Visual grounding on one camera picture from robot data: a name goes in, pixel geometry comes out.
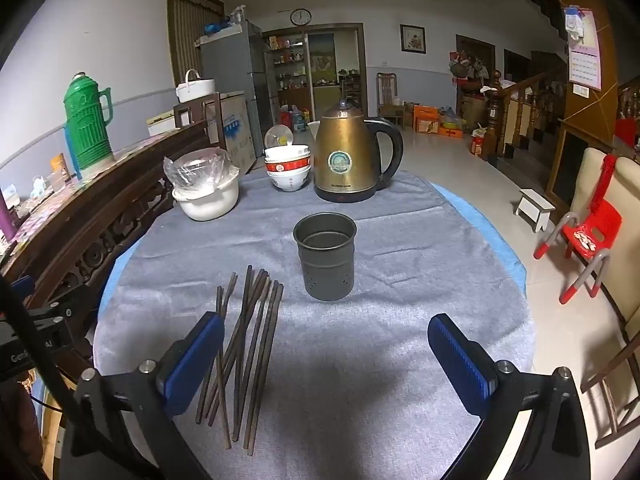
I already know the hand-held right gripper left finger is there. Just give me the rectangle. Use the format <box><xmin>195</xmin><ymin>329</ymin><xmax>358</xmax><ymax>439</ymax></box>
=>
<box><xmin>60</xmin><ymin>311</ymin><xmax>226</xmax><ymax>480</ymax></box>

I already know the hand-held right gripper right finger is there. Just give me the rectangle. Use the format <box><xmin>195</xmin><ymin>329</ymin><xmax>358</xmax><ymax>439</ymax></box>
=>
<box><xmin>427</xmin><ymin>313</ymin><xmax>593</xmax><ymax>480</ymax></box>

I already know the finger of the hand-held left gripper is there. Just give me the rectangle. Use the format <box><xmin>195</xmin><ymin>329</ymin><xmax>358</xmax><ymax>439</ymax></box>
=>
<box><xmin>7</xmin><ymin>276</ymin><xmax>78</xmax><ymax>323</ymax></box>

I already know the bundle of dark chopsticks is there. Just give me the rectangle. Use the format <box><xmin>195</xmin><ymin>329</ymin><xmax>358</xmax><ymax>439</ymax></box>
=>
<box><xmin>195</xmin><ymin>265</ymin><xmax>285</xmax><ymax>457</ymax></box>

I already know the dark metal utensil holder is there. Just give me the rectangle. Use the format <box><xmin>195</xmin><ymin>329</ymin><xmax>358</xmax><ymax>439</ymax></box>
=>
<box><xmin>292</xmin><ymin>212</ymin><xmax>358</xmax><ymax>302</ymax></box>

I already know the grey table cloth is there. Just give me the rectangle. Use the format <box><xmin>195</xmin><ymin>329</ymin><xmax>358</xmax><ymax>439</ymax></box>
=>
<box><xmin>92</xmin><ymin>167</ymin><xmax>536</xmax><ymax>480</ymax></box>

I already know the carved wooden sideboard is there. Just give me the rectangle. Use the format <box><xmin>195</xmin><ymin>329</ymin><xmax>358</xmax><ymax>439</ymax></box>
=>
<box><xmin>0</xmin><ymin>120</ymin><xmax>226</xmax><ymax>311</ymax></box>

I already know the blue tablecloth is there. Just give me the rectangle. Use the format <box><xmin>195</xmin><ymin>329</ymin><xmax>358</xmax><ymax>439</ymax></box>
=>
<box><xmin>97</xmin><ymin>182</ymin><xmax>528</xmax><ymax>311</ymax></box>

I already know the white cooking pot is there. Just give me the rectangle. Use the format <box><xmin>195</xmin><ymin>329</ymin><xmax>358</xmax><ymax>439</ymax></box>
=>
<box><xmin>171</xmin><ymin>175</ymin><xmax>240</xmax><ymax>222</ymax></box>

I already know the small white stool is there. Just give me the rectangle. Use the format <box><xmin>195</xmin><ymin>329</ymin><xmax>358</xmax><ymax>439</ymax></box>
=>
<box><xmin>514</xmin><ymin>188</ymin><xmax>557</xmax><ymax>233</ymax></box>

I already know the green thermos flask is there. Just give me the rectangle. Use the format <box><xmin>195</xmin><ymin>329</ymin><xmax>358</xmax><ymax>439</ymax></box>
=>
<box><xmin>63</xmin><ymin>73</ymin><xmax>115</xmax><ymax>171</ymax></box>

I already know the clear plastic bag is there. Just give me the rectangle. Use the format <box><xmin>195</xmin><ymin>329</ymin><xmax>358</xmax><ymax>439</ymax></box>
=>
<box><xmin>163</xmin><ymin>147</ymin><xmax>241</xmax><ymax>195</ymax></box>

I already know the red plastic child chair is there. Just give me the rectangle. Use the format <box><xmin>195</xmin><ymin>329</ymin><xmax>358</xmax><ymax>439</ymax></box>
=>
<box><xmin>532</xmin><ymin>199</ymin><xmax>623</xmax><ymax>305</ymax></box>

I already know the white patterned bowl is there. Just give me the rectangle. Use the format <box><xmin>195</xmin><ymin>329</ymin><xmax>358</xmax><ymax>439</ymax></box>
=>
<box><xmin>267</xmin><ymin>167</ymin><xmax>311</xmax><ymax>194</ymax></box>

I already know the red banded white bowl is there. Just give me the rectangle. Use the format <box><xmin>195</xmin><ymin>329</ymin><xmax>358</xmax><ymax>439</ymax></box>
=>
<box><xmin>263</xmin><ymin>144</ymin><xmax>312</xmax><ymax>177</ymax></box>

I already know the golden electric kettle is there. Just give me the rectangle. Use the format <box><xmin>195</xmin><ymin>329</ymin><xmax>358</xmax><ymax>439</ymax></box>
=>
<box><xmin>312</xmin><ymin>99</ymin><xmax>405</xmax><ymax>204</ymax></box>

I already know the white chest freezer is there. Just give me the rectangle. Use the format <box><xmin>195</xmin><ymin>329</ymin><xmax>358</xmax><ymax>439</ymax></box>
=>
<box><xmin>207</xmin><ymin>90</ymin><xmax>257</xmax><ymax>173</ymax></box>

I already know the large orange cardboard box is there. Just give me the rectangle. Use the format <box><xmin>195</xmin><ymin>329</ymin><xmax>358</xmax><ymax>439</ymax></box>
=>
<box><xmin>412</xmin><ymin>105</ymin><xmax>441</xmax><ymax>135</ymax></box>

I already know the dark wooden armchair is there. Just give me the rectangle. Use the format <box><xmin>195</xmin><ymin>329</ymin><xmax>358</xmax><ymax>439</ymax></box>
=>
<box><xmin>172</xmin><ymin>92</ymin><xmax>226</xmax><ymax>146</ymax></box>

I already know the wooden stair railing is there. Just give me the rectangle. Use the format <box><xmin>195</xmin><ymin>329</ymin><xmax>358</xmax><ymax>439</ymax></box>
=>
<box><xmin>482</xmin><ymin>67</ymin><xmax>566</xmax><ymax>161</ymax></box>

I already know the slim wooden chair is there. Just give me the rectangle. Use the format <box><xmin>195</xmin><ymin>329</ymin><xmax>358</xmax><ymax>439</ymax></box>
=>
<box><xmin>375</xmin><ymin>72</ymin><xmax>407</xmax><ymax>128</ymax></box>

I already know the grey refrigerator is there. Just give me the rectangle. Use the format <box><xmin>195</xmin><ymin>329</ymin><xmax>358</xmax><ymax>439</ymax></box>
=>
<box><xmin>199</xmin><ymin>20</ymin><xmax>276</xmax><ymax>161</ymax></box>

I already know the stocked storage shelf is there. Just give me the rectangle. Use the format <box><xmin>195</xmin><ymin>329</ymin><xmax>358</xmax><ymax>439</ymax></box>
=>
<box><xmin>270</xmin><ymin>32</ymin><xmax>308</xmax><ymax>111</ymax></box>

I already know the white basket with handle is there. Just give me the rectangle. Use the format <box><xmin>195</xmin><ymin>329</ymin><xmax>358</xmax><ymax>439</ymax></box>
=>
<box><xmin>175</xmin><ymin>68</ymin><xmax>217</xmax><ymax>103</ymax></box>

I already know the wall calendar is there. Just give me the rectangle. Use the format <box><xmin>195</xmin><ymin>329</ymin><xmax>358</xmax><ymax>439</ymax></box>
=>
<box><xmin>562</xmin><ymin>6</ymin><xmax>603</xmax><ymax>92</ymax></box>

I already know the framed wall picture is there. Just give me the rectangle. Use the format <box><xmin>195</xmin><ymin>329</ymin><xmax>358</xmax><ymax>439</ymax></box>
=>
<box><xmin>399</xmin><ymin>24</ymin><xmax>427</xmax><ymax>54</ymax></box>

